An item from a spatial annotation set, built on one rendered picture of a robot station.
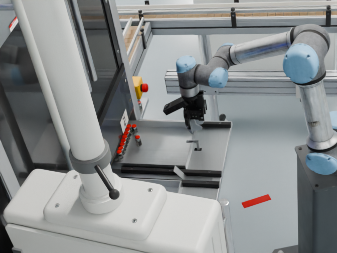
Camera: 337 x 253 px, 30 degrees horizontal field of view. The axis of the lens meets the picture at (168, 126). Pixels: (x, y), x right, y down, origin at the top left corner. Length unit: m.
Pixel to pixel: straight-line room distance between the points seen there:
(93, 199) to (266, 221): 2.12
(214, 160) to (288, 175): 1.21
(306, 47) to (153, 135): 0.85
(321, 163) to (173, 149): 0.60
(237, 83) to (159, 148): 1.01
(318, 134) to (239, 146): 1.60
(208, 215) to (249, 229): 1.99
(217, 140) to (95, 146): 1.33
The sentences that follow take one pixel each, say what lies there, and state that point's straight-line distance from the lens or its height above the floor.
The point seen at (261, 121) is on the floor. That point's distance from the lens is 3.99.
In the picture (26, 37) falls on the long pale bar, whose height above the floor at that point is 1.81.
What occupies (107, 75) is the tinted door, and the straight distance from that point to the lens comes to 2.35.
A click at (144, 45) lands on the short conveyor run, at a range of 3.14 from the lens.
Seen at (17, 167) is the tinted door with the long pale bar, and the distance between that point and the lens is 1.72.
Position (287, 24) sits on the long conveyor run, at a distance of 3.19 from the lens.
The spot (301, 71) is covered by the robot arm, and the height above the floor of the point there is 1.36.
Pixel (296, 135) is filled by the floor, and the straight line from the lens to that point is 3.88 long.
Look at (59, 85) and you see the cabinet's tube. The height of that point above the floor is 1.93.
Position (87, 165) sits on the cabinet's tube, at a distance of 1.30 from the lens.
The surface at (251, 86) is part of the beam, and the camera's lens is 3.45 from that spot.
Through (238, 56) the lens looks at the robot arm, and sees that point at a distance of 2.35.
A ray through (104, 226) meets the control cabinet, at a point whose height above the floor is 1.58.
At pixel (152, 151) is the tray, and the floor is 0.88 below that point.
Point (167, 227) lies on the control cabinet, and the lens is 1.38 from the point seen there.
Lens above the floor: 2.59
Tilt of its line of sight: 40 degrees down
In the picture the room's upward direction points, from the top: 11 degrees counter-clockwise
